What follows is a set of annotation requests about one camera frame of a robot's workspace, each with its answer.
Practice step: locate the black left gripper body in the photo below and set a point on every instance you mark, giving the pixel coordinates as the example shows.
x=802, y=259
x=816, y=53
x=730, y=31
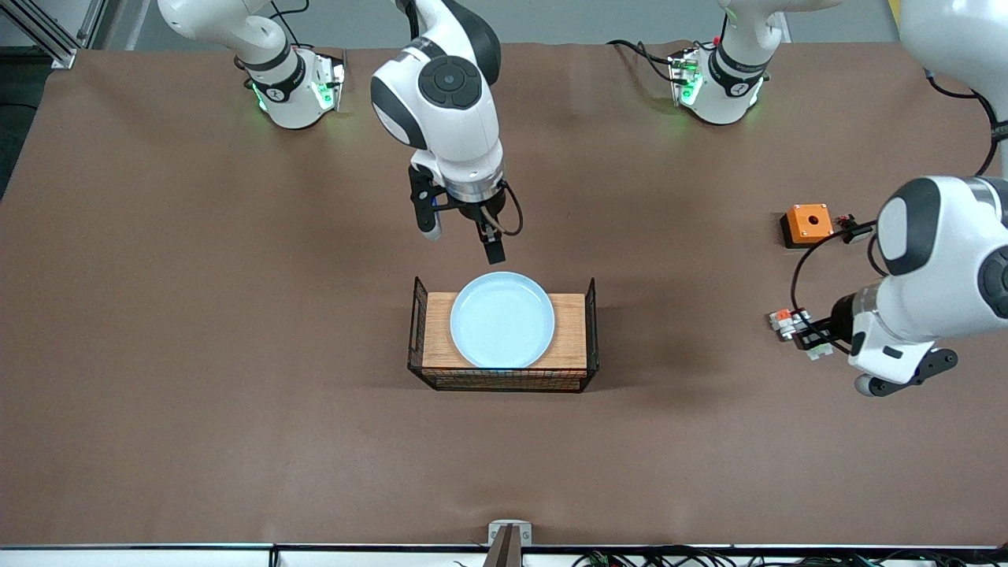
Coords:
x=837, y=318

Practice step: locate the aluminium profile bracket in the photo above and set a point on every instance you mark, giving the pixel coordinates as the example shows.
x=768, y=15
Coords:
x=509, y=543

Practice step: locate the orange button enclosure box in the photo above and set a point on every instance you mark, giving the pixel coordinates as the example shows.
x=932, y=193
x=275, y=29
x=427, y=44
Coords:
x=809, y=223

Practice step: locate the aluminium frame profile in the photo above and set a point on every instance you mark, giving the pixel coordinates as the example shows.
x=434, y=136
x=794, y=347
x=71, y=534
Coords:
x=63, y=57

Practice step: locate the green-capped small connector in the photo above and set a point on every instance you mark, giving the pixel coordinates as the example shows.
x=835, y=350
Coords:
x=820, y=353

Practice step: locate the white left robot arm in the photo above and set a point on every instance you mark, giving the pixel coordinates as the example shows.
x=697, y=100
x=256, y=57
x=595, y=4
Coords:
x=945, y=236

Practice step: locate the brown table cover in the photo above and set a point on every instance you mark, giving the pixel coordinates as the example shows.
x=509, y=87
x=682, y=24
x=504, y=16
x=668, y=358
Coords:
x=236, y=433

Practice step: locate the black push button head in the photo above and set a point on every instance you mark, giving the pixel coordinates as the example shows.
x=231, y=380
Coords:
x=854, y=233

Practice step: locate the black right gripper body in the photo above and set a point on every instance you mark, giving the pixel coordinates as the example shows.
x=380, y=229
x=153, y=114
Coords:
x=475, y=211

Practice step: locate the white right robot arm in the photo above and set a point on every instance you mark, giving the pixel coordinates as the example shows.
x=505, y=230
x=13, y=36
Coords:
x=449, y=126

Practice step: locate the light blue round plate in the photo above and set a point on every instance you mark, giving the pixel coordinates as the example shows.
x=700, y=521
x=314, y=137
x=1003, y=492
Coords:
x=504, y=319

